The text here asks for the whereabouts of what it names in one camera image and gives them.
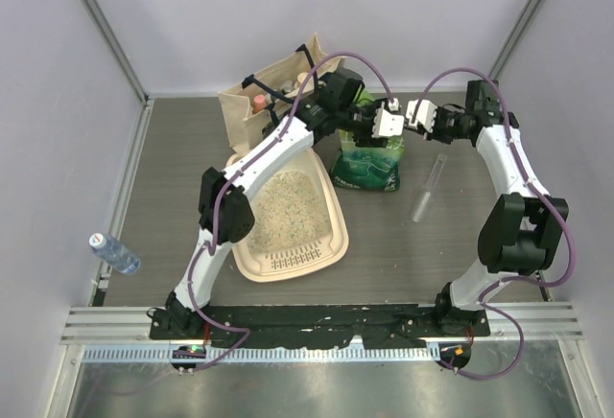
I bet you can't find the green litter bag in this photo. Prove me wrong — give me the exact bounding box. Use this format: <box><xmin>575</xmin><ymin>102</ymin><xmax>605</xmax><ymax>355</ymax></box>
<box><xmin>331</xmin><ymin>90</ymin><xmax>407</xmax><ymax>193</ymax></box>

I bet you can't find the cat litter pile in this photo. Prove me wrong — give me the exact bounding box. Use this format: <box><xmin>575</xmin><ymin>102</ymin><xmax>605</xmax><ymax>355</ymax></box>
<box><xmin>247</xmin><ymin>171</ymin><xmax>331</xmax><ymax>253</ymax></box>

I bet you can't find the clear plastic scoop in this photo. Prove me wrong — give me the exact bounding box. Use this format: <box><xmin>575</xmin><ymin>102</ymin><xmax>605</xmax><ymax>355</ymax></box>
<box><xmin>411</xmin><ymin>153</ymin><xmax>447</xmax><ymax>222</ymax></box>

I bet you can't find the beige capped bottle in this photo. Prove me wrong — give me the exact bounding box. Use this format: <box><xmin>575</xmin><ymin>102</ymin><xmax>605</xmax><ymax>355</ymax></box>
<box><xmin>296</xmin><ymin>72</ymin><xmax>313</xmax><ymax>88</ymax></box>

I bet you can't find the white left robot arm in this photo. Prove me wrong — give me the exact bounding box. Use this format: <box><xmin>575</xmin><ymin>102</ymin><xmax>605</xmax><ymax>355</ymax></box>
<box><xmin>164</xmin><ymin>67</ymin><xmax>399</xmax><ymax>340</ymax></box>

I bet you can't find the pink capped bottle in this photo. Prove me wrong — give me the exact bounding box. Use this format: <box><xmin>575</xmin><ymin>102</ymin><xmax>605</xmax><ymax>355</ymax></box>
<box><xmin>252</xmin><ymin>94</ymin><xmax>269</xmax><ymax>114</ymax></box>

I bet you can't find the beige canvas tote bag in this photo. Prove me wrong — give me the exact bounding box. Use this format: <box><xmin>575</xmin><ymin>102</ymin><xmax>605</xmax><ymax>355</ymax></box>
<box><xmin>218</xmin><ymin>35</ymin><xmax>326</xmax><ymax>154</ymax></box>

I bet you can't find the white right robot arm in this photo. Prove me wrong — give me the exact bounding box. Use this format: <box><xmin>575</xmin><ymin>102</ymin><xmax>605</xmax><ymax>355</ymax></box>
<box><xmin>408</xmin><ymin>80</ymin><xmax>569</xmax><ymax>337</ymax></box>

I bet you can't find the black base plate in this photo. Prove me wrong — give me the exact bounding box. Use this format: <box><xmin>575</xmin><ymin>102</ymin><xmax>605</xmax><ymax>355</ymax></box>
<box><xmin>147</xmin><ymin>304</ymin><xmax>490</xmax><ymax>350</ymax></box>

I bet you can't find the perforated cable duct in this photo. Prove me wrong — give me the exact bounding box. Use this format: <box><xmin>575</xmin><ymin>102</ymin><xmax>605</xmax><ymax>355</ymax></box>
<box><xmin>82</xmin><ymin>340</ymin><xmax>440</xmax><ymax>364</ymax></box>

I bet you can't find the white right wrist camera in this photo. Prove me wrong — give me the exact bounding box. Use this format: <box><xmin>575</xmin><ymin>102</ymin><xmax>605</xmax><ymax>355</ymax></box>
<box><xmin>404</xmin><ymin>100</ymin><xmax>437</xmax><ymax>140</ymax></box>

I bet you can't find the clear water bottle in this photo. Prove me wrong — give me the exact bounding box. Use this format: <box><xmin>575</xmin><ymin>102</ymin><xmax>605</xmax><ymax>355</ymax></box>
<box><xmin>88</xmin><ymin>233</ymin><xmax>140</xmax><ymax>275</ymax></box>

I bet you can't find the cream plastic litter box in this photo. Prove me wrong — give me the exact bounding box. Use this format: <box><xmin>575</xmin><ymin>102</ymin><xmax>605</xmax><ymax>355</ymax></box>
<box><xmin>232</xmin><ymin>149</ymin><xmax>349</xmax><ymax>283</ymax></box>

